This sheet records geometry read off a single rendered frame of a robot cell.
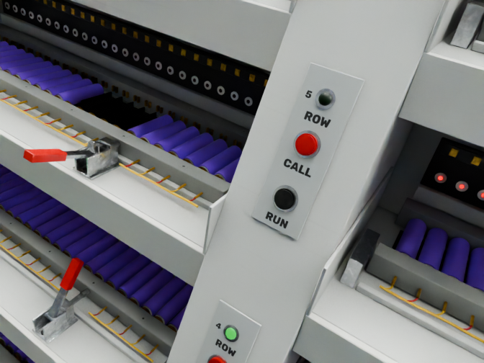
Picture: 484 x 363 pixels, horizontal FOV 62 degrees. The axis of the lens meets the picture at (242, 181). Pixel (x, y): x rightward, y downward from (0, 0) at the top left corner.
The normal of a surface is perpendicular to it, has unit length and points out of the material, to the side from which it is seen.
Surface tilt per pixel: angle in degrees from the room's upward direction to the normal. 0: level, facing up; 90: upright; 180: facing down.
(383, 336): 20
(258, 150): 90
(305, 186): 90
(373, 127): 90
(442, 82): 110
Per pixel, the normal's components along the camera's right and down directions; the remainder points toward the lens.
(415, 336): 0.16, -0.82
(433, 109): -0.53, 0.39
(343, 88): -0.43, 0.08
